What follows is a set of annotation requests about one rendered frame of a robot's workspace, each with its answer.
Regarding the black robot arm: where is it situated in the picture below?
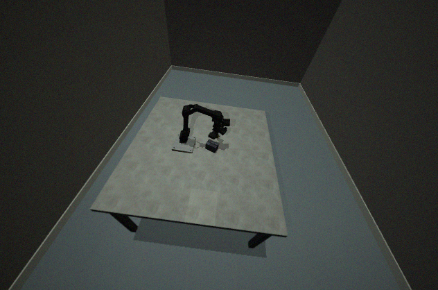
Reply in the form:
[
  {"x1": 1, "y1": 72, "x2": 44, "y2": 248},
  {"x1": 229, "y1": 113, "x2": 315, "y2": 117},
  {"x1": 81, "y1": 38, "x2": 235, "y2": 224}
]
[{"x1": 179, "y1": 104, "x2": 230, "y2": 144}]

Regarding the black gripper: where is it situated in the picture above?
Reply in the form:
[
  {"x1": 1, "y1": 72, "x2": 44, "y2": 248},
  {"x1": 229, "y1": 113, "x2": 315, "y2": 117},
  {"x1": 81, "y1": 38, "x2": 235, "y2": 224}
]
[{"x1": 208, "y1": 124, "x2": 224, "y2": 139}]

